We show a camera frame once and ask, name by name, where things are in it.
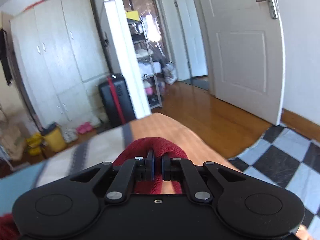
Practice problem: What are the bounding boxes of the metal storage shelf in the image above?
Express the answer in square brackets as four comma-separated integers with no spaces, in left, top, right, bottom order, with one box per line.
[126,11,165,109]

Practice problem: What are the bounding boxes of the red knit sweater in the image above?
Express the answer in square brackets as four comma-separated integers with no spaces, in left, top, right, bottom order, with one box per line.
[1,137,187,239]

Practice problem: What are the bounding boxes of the brown paper bag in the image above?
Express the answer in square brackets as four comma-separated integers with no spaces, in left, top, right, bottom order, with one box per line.
[1,121,27,161]

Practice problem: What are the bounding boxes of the cream striped bed cover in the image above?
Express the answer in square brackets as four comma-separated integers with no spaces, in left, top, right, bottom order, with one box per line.
[32,112,320,240]

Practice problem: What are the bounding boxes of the yellow trash bin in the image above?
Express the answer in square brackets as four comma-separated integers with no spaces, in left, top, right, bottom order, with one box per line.
[41,122,67,153]

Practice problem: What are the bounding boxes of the pink slippers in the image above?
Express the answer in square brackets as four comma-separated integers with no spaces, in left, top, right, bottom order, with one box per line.
[76,122,94,134]

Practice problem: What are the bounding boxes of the light blue bed sheet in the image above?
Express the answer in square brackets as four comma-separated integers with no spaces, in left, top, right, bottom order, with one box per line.
[0,162,45,216]

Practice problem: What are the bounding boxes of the black and red suitcase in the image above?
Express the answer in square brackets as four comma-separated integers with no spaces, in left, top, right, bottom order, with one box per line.
[98,74,136,128]

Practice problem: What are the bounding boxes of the yellow plastic bag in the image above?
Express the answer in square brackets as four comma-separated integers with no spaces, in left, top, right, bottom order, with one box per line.
[25,132,42,156]

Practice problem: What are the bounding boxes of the white three-door wardrobe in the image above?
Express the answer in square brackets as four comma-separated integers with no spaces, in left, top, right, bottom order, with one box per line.
[10,0,109,128]

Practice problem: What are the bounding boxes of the white room door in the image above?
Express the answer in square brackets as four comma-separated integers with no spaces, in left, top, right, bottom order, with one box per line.
[200,0,285,125]

